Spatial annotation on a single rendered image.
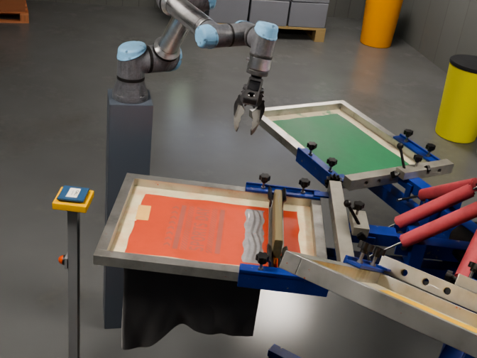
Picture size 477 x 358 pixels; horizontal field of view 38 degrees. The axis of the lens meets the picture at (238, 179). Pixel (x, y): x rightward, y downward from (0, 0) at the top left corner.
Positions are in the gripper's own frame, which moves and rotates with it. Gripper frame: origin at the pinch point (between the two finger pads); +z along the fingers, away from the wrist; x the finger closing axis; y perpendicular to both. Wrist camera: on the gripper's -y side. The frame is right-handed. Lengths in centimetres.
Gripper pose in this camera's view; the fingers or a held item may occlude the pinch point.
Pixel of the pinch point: (244, 129)
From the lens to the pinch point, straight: 228.2
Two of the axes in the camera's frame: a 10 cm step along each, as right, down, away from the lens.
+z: -2.1, 9.3, 3.1
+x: -9.8, -2.2, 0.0
